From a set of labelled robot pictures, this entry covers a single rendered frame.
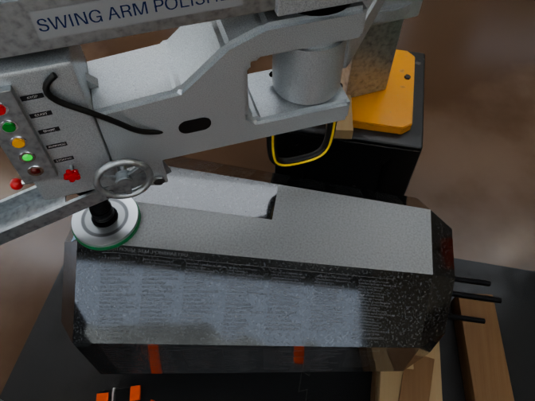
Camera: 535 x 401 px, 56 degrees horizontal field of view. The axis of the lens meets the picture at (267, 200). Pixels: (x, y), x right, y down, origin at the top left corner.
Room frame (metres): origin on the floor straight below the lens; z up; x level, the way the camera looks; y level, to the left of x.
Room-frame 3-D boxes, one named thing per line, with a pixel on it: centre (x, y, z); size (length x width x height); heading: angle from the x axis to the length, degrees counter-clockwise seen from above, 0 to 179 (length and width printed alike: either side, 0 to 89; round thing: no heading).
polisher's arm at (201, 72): (1.00, 0.15, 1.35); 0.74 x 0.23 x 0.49; 107
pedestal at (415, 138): (1.68, -0.38, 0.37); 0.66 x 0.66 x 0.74; 79
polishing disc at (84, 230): (0.89, 0.52, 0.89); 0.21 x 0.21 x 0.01
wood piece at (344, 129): (1.44, -0.28, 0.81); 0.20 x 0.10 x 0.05; 177
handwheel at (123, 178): (0.81, 0.38, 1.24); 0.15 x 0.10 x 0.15; 107
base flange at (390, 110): (1.68, -0.38, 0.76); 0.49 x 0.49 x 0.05; 79
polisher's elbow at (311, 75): (1.09, -0.11, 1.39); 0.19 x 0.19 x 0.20
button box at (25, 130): (0.77, 0.56, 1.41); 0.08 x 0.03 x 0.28; 107
